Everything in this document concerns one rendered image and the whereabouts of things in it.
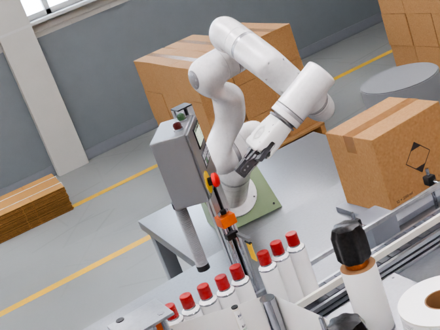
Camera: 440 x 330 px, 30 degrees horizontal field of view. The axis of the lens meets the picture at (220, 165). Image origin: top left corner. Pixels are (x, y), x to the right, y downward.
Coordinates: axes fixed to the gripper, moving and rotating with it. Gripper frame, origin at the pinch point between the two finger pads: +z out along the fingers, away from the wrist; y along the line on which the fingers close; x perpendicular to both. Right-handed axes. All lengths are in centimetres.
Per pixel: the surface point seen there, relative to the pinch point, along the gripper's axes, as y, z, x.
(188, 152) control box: -0.1, 5.4, -13.9
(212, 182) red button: -0.8, 7.8, -3.8
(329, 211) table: -63, -4, 61
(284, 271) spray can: -2.5, 15.2, 29.1
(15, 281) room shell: -333, 170, 57
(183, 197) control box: -2.0, 15.5, -7.0
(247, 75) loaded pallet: -347, -35, 97
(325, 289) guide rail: -2.0, 12.3, 42.1
